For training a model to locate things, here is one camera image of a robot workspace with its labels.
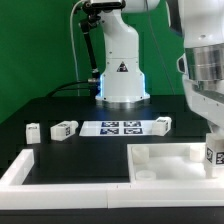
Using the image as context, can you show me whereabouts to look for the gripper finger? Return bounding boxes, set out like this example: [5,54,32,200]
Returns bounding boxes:
[208,121,224,136]

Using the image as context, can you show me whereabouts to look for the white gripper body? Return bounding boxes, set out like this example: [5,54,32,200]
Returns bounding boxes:
[177,53,224,130]

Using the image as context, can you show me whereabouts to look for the white square tabletop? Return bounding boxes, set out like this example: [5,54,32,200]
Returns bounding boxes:
[127,143,224,182]

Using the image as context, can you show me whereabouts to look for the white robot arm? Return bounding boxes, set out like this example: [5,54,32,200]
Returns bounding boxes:
[91,0,224,135]

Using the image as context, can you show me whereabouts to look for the white U-shaped obstacle fence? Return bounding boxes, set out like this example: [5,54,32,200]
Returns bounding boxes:
[0,149,224,210]

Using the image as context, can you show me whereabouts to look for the white marker base plate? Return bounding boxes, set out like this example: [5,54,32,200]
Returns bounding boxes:
[80,120,153,137]

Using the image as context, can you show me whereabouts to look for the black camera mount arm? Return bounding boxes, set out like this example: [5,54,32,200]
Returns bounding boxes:
[79,0,126,80]

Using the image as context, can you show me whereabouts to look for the white cable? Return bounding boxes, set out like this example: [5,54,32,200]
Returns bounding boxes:
[69,0,88,84]

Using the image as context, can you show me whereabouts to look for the black cable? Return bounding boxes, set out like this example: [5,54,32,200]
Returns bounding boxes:
[46,79,101,98]

